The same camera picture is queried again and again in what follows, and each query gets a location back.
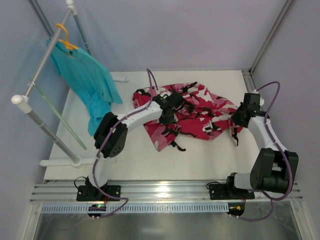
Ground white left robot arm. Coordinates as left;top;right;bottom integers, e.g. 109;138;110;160
84;91;185;193

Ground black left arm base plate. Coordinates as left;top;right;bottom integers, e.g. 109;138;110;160
76;185;121;202

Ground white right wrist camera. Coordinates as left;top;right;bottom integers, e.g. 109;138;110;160
253;88;266;106

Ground orange plastic hanger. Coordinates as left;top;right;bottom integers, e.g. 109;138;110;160
55;23;79;50

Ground grey slotted cable duct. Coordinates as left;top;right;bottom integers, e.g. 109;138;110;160
41;202;229;214

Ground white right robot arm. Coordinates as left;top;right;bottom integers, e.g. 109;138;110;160
228;93;299;197

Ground pink camouflage trousers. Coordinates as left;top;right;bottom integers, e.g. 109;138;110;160
143;81;243;152

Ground clear green hanger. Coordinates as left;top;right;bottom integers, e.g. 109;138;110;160
29;83;87;150

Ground white clothes rack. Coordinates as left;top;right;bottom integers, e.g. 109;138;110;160
11;0;130;169

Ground turquoise t-shirt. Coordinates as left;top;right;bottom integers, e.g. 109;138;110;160
50;41;123;136

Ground aluminium frame rail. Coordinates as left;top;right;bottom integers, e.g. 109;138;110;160
29;180;303;205

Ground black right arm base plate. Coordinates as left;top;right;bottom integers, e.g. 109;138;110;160
206;181;255;201

